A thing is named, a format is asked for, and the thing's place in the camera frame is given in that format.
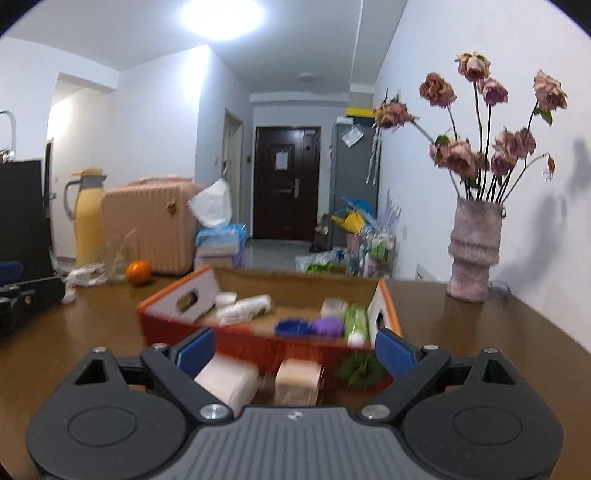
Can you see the dark brown entrance door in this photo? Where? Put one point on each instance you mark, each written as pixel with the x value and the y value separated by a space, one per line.
pixel 286 194

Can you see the blue folded rack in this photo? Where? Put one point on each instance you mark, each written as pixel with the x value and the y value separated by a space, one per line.
pixel 360 205

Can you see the blue tissue pack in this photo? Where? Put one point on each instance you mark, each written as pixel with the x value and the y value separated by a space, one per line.
pixel 210 203

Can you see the yellow thermos jug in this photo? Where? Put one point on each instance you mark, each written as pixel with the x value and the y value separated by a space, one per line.
pixel 87 226

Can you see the orange fruit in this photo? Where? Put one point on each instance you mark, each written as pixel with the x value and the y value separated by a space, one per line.
pixel 138 272

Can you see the beige tissue pack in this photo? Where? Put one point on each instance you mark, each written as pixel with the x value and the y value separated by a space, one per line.
pixel 214 261

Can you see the grey refrigerator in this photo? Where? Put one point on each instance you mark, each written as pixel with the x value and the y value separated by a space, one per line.
pixel 351 180

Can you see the orange and white cardboard box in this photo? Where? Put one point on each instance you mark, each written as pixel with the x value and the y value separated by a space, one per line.
pixel 295 286

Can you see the pink bucket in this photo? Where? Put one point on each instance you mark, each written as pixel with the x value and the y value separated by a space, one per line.
pixel 354 242

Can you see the silver metal frame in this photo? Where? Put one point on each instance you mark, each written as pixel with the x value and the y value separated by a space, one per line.
pixel 9 138

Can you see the black monitor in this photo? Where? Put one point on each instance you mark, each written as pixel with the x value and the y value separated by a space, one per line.
pixel 23 217

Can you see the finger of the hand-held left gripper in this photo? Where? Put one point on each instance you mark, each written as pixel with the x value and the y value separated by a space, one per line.
pixel 32 300
pixel 9 272

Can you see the yellow watering can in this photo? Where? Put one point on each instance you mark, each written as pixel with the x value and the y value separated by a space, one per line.
pixel 351 222

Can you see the pink textured ceramic vase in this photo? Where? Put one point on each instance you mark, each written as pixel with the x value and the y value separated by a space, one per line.
pixel 475 249

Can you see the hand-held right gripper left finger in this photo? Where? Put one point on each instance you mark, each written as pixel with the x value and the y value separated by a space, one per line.
pixel 196 353

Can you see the wheeled storage cart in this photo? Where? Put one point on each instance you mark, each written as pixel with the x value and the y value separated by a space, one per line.
pixel 376 256

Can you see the paper sheet on refrigerator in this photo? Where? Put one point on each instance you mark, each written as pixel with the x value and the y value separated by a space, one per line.
pixel 352 136

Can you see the round ceiling light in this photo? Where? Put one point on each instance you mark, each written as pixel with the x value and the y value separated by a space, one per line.
pixel 224 18

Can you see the green plastic bag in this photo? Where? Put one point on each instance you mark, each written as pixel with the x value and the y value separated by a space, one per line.
pixel 318 264

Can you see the green tube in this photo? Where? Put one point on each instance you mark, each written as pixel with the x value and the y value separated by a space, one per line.
pixel 355 323

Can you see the clear glass cup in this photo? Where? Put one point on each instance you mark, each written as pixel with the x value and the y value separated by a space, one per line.
pixel 115 267

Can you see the white napkin pack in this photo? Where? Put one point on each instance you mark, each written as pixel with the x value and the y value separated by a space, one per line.
pixel 226 383

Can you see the hanging folded umbrellas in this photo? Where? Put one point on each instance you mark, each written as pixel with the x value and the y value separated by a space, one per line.
pixel 374 159

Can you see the pink ribbed suitcase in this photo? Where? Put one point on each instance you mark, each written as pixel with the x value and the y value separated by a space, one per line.
pixel 147 230

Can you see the yellow box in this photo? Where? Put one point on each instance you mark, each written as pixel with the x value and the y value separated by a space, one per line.
pixel 360 112

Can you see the green artificial plant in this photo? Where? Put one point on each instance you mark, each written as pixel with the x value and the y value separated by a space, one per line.
pixel 360 369

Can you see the bouquet of dried pink roses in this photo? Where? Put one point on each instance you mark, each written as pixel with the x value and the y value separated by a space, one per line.
pixel 461 154

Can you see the round white cream jar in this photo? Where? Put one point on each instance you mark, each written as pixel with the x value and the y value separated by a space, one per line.
pixel 333 308

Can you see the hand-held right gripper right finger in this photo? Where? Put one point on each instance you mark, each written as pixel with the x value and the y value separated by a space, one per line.
pixel 395 353

